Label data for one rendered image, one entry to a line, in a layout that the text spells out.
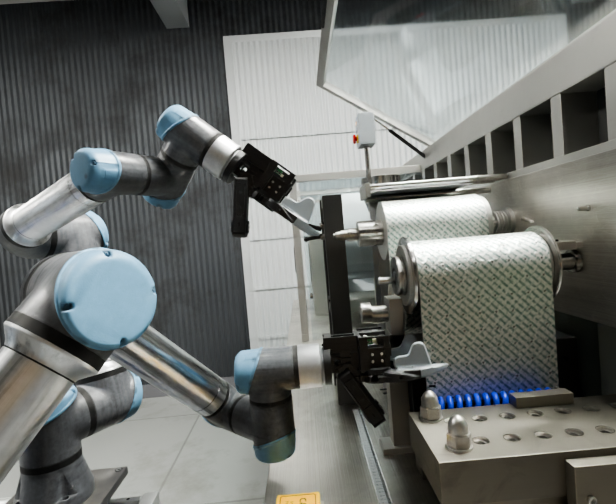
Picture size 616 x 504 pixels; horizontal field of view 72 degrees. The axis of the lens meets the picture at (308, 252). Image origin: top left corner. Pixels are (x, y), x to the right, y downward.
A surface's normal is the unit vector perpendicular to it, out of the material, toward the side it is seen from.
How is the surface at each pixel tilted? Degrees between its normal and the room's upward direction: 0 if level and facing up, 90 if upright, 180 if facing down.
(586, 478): 90
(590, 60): 90
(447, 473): 90
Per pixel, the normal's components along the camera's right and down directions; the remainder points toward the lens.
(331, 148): 0.04, 0.04
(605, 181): -1.00, 0.08
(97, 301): 0.79, -0.14
